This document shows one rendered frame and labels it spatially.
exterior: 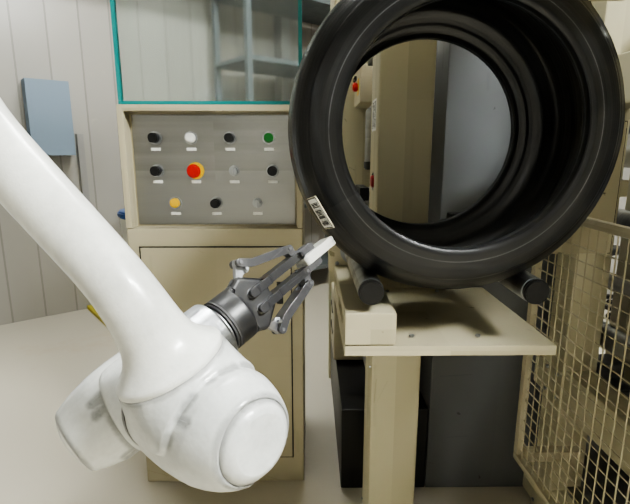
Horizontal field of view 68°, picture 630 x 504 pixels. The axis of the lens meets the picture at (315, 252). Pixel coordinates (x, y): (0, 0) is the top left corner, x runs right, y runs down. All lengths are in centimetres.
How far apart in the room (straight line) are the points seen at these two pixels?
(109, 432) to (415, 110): 91
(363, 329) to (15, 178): 56
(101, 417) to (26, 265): 321
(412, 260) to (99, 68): 326
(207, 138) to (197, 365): 117
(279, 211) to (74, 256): 112
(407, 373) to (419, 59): 77
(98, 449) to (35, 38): 336
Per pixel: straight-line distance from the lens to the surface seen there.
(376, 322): 81
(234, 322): 61
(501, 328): 97
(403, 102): 115
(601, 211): 125
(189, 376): 41
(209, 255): 151
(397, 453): 140
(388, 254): 78
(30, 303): 379
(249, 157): 150
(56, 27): 379
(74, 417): 56
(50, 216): 45
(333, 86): 76
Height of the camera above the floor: 113
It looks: 12 degrees down
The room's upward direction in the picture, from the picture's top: straight up
